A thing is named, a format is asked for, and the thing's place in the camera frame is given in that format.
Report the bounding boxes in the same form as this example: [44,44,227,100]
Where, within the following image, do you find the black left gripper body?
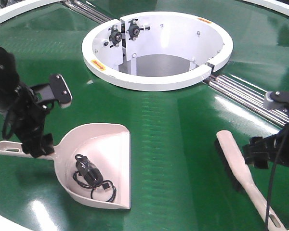
[2,83,54,150]

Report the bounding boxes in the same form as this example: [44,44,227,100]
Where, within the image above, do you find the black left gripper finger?
[42,133,54,155]
[22,142,42,158]

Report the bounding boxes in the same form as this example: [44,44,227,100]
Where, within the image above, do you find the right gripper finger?
[243,136,276,156]
[245,157,269,169]

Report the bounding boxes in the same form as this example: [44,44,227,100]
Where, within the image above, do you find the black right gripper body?
[267,125,289,167]

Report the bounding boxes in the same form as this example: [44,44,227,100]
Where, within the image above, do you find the beige hand brush black bristles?
[213,130,287,231]

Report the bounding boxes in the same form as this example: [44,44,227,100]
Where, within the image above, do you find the beige plastic dustpan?
[0,123,131,210]

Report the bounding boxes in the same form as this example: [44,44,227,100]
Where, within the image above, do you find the thin black wire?
[72,170,117,202]

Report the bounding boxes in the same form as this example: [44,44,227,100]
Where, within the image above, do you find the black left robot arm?
[0,47,54,158]

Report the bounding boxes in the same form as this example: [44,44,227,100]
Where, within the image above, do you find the steel rollers right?
[203,75,289,127]

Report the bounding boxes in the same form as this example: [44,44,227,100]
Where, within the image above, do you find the steel rollers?
[203,75,289,127]
[62,0,113,24]

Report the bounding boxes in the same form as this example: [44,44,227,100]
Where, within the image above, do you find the white outer rim near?
[0,215,25,231]

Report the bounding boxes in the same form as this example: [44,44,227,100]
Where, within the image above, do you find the white rim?
[0,215,25,231]
[0,0,60,24]
[243,0,289,17]

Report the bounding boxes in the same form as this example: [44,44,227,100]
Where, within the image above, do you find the orange warning sticker front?
[91,59,106,71]

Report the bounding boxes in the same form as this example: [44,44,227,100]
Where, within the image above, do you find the orange warning sticker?
[91,59,106,71]
[198,17,212,24]

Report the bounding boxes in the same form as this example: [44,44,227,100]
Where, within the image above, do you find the white outer rim left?
[0,0,60,24]

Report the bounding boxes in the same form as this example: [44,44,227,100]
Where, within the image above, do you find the black bearing left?
[109,25,122,48]

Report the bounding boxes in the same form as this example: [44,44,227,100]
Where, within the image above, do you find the black bearing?
[109,25,122,48]
[127,19,151,40]

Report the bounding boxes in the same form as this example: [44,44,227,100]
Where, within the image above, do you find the steel rollers top left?
[62,0,113,24]

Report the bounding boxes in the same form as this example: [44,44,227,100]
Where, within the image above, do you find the orange warning sticker back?
[198,17,212,24]

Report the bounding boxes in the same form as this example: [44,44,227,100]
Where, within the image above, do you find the white outer rim right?
[243,0,289,17]

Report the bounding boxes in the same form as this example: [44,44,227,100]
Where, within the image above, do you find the black bearing right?
[127,19,151,40]

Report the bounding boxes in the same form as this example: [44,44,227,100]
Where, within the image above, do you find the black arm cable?
[264,125,289,231]

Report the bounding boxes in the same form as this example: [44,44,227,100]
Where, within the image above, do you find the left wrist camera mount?
[30,74,73,108]

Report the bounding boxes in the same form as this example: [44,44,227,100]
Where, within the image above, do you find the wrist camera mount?
[30,74,73,108]
[263,91,289,110]

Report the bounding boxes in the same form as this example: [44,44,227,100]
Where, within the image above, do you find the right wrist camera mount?
[263,91,289,110]

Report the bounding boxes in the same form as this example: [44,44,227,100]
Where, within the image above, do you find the white inner conveyor ring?
[81,11,234,92]

